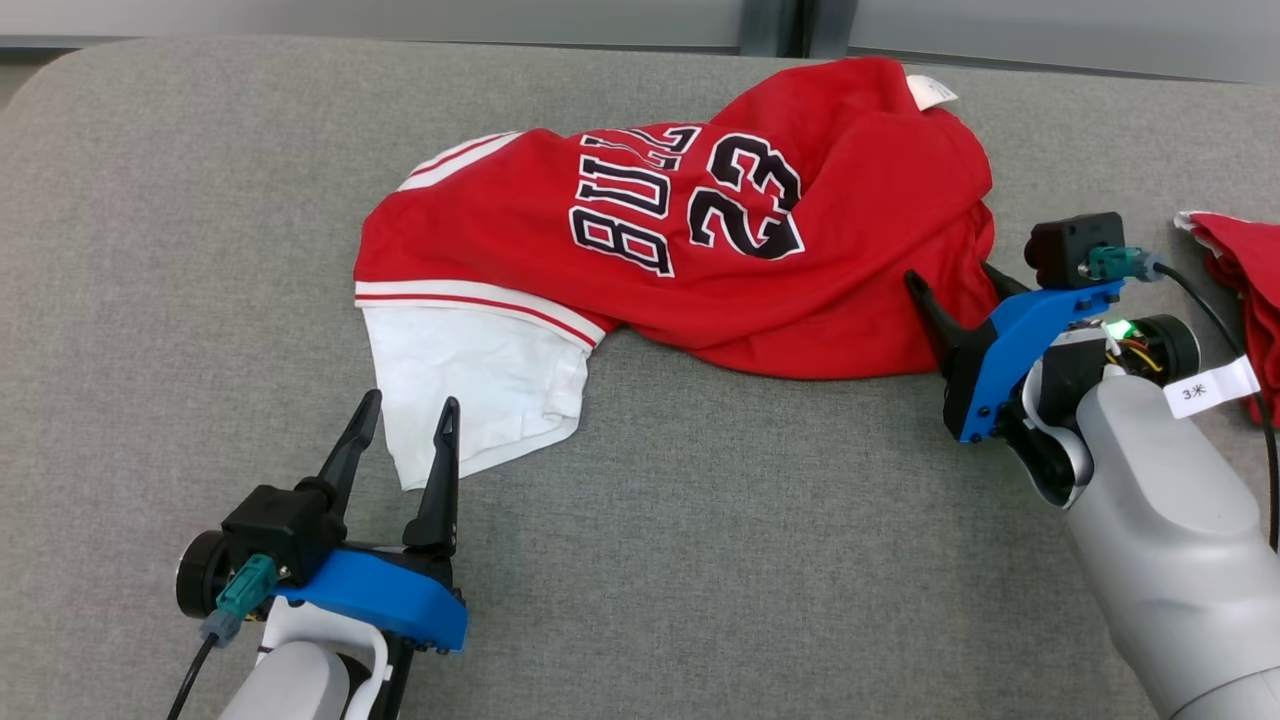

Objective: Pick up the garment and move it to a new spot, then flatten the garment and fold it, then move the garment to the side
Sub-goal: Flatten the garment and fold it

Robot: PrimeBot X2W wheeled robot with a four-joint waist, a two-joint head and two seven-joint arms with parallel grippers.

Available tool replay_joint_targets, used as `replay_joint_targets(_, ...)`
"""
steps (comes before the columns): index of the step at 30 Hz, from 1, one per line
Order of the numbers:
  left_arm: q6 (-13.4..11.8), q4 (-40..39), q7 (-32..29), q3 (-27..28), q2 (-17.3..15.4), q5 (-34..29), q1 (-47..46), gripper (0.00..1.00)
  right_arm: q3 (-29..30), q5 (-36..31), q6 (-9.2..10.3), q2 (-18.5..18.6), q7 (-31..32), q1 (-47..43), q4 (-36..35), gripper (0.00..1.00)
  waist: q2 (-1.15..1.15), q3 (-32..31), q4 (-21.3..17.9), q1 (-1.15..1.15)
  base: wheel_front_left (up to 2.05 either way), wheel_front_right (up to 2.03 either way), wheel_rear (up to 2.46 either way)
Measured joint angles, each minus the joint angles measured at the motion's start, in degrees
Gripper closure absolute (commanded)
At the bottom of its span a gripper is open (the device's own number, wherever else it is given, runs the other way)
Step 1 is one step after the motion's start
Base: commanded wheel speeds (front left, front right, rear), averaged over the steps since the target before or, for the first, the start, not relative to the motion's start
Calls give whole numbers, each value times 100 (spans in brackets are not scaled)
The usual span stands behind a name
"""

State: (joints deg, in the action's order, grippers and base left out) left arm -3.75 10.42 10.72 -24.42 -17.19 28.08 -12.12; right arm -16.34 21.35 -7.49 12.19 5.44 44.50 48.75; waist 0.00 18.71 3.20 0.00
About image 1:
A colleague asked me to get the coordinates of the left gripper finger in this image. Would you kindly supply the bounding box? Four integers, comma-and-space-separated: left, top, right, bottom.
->
403, 397, 462, 561
296, 389, 384, 521

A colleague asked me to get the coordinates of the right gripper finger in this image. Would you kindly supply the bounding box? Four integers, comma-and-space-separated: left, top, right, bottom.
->
980, 262, 1031, 299
904, 270, 986, 381

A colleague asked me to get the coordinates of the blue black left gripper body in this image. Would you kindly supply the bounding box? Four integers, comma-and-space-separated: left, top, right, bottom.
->
275, 545, 469, 656

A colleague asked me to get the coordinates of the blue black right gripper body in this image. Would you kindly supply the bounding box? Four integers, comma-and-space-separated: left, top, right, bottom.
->
945, 280, 1126, 444

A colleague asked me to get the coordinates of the red jersey with white undershirt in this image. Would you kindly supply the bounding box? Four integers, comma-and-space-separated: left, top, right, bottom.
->
353, 55, 1001, 493

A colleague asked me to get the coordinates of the folded red knit garment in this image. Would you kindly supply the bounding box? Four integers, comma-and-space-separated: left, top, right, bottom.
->
1172, 210, 1280, 429

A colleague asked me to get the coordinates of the right black cable teal plug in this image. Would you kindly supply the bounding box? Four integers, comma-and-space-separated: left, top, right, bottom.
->
1088, 245, 1280, 553

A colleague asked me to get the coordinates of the black cable teal plug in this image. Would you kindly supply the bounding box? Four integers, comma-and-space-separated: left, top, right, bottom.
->
165, 555, 279, 720
1088, 245, 1280, 553

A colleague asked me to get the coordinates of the left black cable teal plug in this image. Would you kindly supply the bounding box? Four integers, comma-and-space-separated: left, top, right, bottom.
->
165, 555, 279, 720

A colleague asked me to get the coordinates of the white paper cable tag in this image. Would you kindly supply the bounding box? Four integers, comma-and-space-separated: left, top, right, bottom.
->
1163, 356, 1261, 419

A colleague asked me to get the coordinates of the grey slotted partition post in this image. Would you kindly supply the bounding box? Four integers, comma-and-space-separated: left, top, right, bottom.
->
740, 0, 851, 58

